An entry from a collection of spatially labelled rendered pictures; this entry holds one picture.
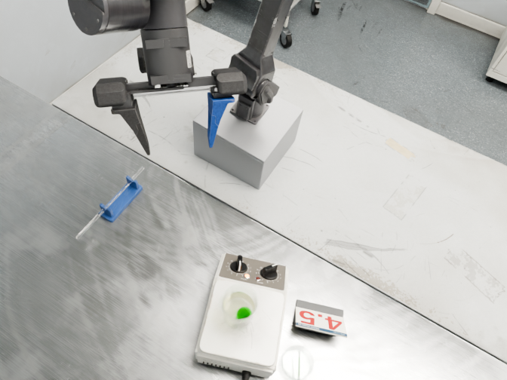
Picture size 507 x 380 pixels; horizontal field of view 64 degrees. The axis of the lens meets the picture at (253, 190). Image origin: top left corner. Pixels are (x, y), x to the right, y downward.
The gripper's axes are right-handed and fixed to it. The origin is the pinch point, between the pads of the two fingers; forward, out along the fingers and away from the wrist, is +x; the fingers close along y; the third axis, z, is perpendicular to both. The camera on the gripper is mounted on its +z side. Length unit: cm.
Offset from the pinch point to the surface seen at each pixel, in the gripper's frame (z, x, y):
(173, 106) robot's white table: 48.8, 8.2, -0.9
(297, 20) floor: 233, -1, -95
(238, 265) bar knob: 5.6, 27.7, -7.5
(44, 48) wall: 159, 0, 52
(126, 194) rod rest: 27.1, 20.7, 11.6
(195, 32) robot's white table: 73, -7, -10
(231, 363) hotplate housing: -7.5, 36.4, -3.4
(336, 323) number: -1.8, 38.5, -23.4
